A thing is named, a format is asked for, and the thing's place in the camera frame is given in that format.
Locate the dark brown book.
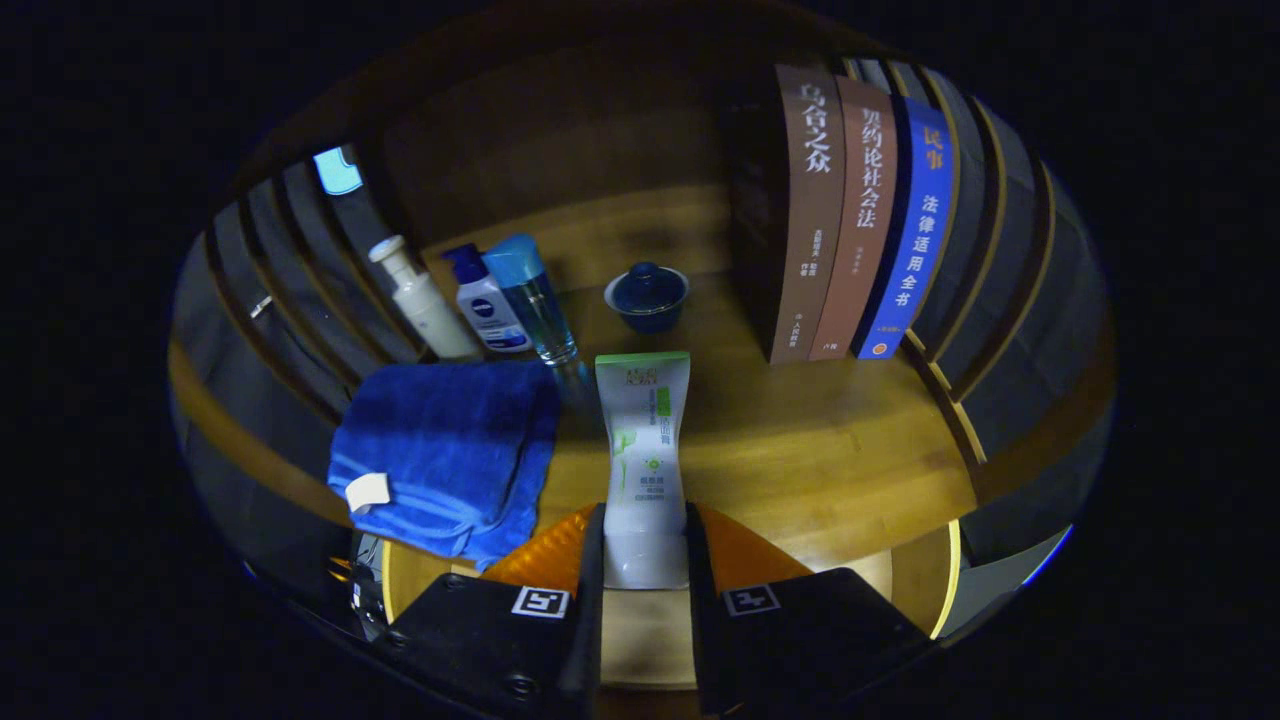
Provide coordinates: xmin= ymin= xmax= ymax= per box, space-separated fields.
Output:
xmin=730 ymin=64 xmax=847 ymax=365

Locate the wooden cabinet with slatted shelf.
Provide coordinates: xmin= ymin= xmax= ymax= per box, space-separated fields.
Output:
xmin=168 ymin=10 xmax=1116 ymax=601

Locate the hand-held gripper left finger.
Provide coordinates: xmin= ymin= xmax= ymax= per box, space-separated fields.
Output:
xmin=370 ymin=503 xmax=607 ymax=716

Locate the white lotion bottle blue cap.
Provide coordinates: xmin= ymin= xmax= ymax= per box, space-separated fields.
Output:
xmin=442 ymin=243 xmax=533 ymax=354

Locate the white pump bottle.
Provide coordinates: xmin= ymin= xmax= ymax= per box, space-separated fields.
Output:
xmin=367 ymin=235 xmax=483 ymax=363

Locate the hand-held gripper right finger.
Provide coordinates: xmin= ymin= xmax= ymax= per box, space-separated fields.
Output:
xmin=684 ymin=502 xmax=936 ymax=716

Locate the white tube with green cap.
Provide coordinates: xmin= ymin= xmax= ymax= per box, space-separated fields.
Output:
xmin=595 ymin=351 xmax=693 ymax=591

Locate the reddish brown book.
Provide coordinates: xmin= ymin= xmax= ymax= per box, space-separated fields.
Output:
xmin=808 ymin=76 xmax=899 ymax=361

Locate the blue book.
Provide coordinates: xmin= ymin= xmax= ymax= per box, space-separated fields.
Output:
xmin=852 ymin=96 xmax=959 ymax=360

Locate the blue folded towel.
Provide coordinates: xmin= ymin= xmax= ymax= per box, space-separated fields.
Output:
xmin=327 ymin=360 xmax=561 ymax=571

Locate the clear teal bottle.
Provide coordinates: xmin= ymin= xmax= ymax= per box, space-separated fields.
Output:
xmin=482 ymin=234 xmax=581 ymax=367

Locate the wooden countertop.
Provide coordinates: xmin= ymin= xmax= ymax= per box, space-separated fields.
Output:
xmin=420 ymin=185 xmax=981 ymax=576

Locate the dark blue lidded teacup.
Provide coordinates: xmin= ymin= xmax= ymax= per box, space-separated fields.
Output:
xmin=603 ymin=262 xmax=690 ymax=335

